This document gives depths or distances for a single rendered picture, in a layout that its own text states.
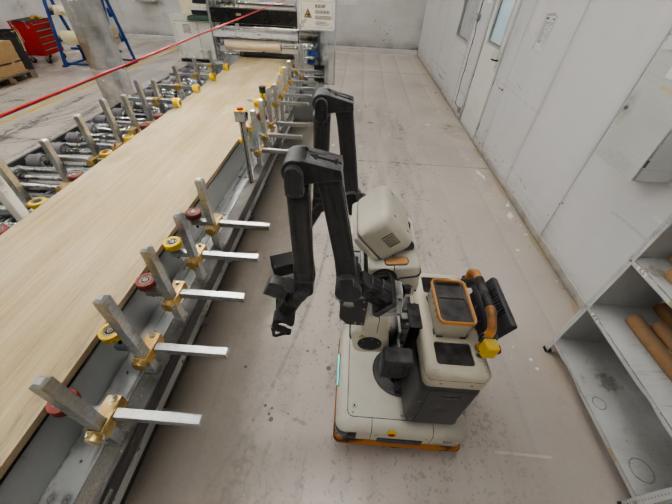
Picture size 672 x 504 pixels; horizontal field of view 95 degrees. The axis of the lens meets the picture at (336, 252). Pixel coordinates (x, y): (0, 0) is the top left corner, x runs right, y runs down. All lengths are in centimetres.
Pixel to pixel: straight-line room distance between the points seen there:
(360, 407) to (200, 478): 88
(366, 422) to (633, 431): 147
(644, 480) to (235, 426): 209
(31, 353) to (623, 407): 283
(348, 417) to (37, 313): 138
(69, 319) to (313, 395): 128
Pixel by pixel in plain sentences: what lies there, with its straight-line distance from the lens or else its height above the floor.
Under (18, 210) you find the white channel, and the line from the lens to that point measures 227.
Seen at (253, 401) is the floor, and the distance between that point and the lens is 210.
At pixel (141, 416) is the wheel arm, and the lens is 128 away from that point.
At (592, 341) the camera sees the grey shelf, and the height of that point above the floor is 14.
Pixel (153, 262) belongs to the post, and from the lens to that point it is 134.
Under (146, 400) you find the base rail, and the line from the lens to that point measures 146.
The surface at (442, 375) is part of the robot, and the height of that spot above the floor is 80.
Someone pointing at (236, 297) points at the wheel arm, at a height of 85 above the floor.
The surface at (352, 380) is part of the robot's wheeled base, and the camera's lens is 180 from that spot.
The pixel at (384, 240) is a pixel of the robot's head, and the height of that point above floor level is 131.
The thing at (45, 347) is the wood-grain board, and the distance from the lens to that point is 152.
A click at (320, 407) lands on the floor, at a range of 204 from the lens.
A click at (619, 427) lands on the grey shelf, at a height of 14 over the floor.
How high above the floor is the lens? 192
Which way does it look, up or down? 43 degrees down
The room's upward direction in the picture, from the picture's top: 3 degrees clockwise
